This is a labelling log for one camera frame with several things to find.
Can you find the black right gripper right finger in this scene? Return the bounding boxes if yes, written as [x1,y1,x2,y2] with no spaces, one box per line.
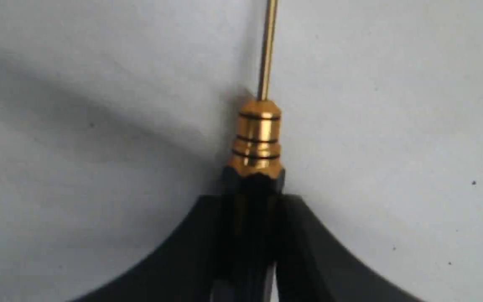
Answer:
[276,195,418,302]

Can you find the black gold precision screwdriver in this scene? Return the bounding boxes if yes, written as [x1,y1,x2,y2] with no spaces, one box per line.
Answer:
[211,0,286,302]

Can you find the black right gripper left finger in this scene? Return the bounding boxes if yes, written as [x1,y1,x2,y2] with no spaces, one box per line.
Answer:
[77,195,222,302]

